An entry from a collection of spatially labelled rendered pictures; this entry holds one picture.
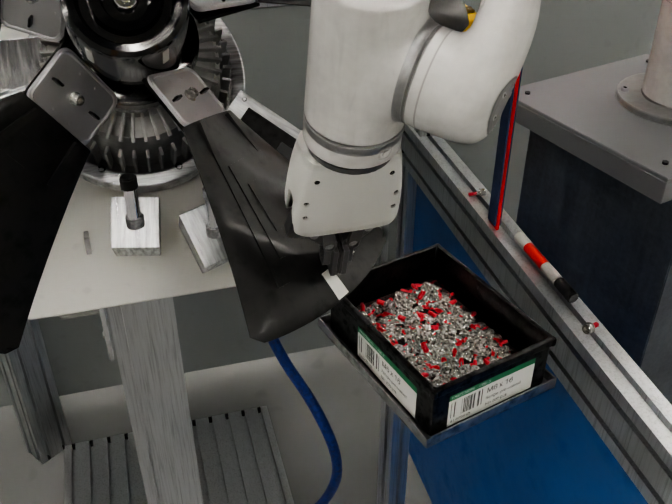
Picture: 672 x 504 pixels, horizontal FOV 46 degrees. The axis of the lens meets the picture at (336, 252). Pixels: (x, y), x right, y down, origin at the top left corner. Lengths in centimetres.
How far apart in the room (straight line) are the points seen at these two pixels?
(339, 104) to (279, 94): 110
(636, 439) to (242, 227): 45
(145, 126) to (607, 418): 60
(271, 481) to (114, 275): 86
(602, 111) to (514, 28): 66
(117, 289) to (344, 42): 55
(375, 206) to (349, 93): 16
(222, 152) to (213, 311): 118
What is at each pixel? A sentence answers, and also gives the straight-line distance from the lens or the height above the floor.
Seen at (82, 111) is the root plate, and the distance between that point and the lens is 85.
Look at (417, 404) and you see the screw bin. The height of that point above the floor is 84.
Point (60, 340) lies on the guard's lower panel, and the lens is 198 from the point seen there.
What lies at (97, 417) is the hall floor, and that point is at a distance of 209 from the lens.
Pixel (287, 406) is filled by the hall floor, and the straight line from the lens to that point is 203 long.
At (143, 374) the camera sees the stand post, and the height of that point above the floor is 63.
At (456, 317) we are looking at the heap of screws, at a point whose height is 85.
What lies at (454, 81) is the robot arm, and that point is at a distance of 57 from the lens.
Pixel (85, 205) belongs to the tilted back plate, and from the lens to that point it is 104.
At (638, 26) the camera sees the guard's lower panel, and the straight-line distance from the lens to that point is 200.
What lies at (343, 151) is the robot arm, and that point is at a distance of 64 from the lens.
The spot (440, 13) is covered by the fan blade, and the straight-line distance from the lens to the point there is 87.
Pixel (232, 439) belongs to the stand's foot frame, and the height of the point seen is 6.
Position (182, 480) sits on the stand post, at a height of 38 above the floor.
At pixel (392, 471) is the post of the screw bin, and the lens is 117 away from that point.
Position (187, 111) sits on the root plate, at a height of 111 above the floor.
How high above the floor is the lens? 145
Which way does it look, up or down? 35 degrees down
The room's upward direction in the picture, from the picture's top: straight up
